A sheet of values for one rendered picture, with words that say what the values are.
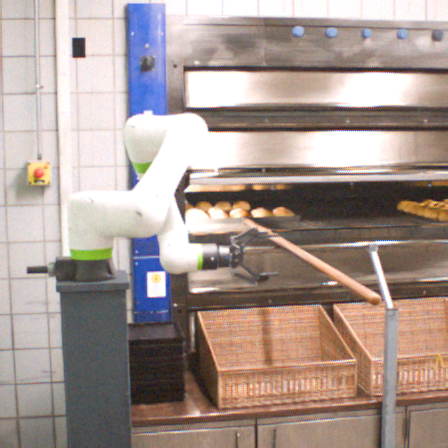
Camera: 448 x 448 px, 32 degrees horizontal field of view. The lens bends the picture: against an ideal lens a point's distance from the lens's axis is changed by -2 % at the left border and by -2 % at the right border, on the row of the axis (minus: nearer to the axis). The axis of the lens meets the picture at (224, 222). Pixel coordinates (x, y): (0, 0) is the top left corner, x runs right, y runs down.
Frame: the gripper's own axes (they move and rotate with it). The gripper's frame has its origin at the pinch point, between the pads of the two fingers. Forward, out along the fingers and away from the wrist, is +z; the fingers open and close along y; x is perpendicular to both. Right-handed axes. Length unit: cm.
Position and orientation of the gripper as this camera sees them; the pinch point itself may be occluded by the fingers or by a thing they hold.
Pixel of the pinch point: (274, 254)
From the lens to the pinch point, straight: 275.1
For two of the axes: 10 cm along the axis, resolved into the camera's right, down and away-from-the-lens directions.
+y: 0.1, 9.9, 1.0
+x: 1.6, 1.0, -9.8
